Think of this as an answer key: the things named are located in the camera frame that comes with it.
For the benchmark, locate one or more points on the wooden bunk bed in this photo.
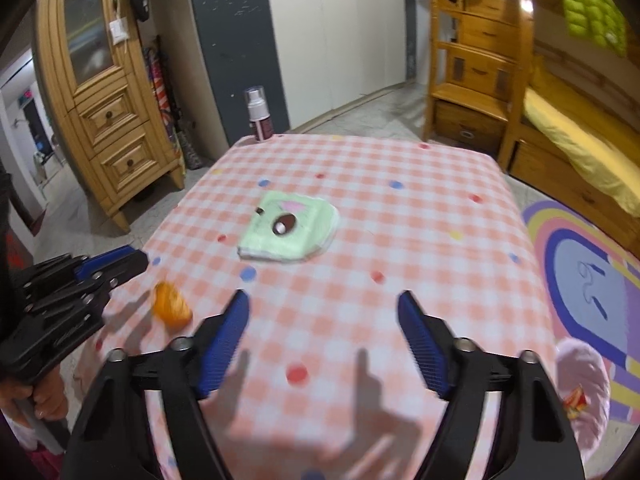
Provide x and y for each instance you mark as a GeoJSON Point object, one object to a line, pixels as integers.
{"type": "Point", "coordinates": [565, 180]}

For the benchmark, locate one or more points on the green cloth with face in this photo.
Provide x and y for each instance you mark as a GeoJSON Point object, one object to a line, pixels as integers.
{"type": "Point", "coordinates": [280, 247]}

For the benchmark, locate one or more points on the colourful patterned bundle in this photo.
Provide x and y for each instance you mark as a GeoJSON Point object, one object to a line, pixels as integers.
{"type": "Point", "coordinates": [167, 105]}

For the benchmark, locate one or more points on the yellow bedsheet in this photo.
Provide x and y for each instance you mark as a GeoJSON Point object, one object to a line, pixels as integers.
{"type": "Point", "coordinates": [575, 135]}

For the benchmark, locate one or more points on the white spray bottle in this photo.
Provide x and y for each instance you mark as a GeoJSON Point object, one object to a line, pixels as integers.
{"type": "Point", "coordinates": [259, 120]}

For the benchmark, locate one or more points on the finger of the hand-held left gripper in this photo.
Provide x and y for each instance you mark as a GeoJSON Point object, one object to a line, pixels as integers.
{"type": "Point", "coordinates": [100, 284]}
{"type": "Point", "coordinates": [107, 260]}

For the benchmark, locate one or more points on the pink checked tablecloth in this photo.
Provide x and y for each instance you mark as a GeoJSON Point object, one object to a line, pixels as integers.
{"type": "Point", "coordinates": [400, 240]}

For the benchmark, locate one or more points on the wooden cabinet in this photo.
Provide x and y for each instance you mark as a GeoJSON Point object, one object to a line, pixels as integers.
{"type": "Point", "coordinates": [115, 160]}

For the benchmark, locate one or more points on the orange peel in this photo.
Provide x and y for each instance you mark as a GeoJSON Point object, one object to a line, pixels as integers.
{"type": "Point", "coordinates": [172, 305]}

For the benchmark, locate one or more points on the white grey wardrobe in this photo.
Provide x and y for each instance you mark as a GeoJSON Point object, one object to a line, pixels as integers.
{"type": "Point", "coordinates": [320, 35]}

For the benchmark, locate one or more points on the yellow red snack packet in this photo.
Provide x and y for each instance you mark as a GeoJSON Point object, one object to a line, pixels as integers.
{"type": "Point", "coordinates": [575, 401]}

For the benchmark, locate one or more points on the brown nut shell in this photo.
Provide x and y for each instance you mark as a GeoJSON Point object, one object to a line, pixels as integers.
{"type": "Point", "coordinates": [283, 224]}

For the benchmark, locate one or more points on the person's left hand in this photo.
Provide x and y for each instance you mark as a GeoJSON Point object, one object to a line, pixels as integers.
{"type": "Point", "coordinates": [47, 400]}

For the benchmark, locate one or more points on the wooden staircase drawers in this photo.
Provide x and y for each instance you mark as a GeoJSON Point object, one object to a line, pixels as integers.
{"type": "Point", "coordinates": [475, 70]}

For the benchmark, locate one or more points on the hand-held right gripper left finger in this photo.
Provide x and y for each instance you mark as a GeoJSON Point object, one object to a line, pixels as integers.
{"type": "Point", "coordinates": [225, 345]}

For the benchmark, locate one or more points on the green puffer jacket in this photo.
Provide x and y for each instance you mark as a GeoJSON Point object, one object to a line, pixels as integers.
{"type": "Point", "coordinates": [592, 10]}

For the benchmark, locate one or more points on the rainbow rug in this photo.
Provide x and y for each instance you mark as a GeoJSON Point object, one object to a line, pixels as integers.
{"type": "Point", "coordinates": [575, 270]}

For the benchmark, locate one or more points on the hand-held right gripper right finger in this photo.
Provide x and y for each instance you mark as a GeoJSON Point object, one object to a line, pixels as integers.
{"type": "Point", "coordinates": [425, 345]}

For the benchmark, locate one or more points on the white paper tag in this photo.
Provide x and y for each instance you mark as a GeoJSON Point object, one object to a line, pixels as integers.
{"type": "Point", "coordinates": [118, 30]}

